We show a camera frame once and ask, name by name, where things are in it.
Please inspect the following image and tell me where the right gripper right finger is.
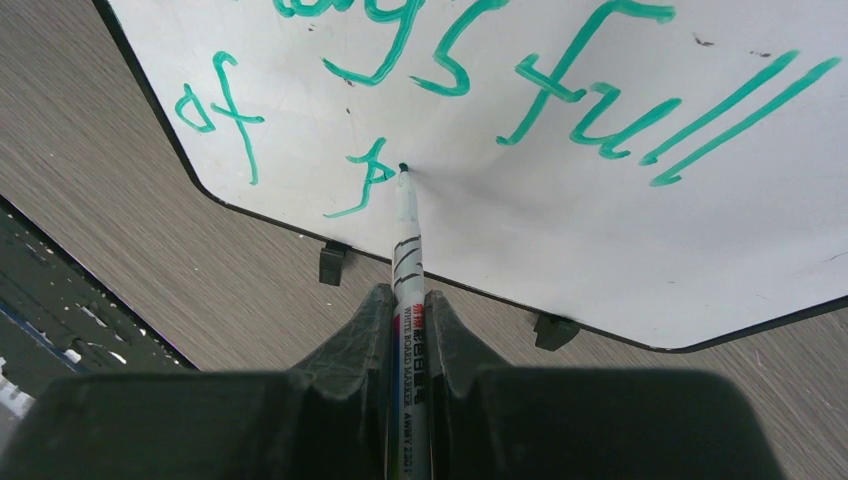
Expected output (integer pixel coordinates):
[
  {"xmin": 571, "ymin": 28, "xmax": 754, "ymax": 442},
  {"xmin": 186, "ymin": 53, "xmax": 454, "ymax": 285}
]
[{"xmin": 425, "ymin": 291, "xmax": 772, "ymax": 479}]

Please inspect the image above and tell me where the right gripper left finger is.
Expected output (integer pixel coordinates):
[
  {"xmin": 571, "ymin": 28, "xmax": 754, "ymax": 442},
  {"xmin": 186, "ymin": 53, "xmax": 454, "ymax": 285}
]
[{"xmin": 1, "ymin": 284, "xmax": 394, "ymax": 479}]

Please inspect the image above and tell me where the green white marker pen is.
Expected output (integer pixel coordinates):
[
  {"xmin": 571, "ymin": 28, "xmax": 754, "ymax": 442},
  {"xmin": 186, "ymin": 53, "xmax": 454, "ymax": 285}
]
[{"xmin": 386, "ymin": 163, "xmax": 431, "ymax": 479}]

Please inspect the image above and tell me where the small whiteboard with stand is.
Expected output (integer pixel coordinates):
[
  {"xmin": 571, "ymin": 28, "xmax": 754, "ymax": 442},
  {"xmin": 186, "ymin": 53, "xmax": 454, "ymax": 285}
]
[{"xmin": 96, "ymin": 1, "xmax": 847, "ymax": 351}]

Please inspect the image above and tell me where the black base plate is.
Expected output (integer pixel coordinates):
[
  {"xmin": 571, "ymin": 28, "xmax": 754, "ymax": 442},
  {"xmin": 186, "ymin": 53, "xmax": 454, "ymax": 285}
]
[{"xmin": 1, "ymin": 200, "xmax": 196, "ymax": 397}]

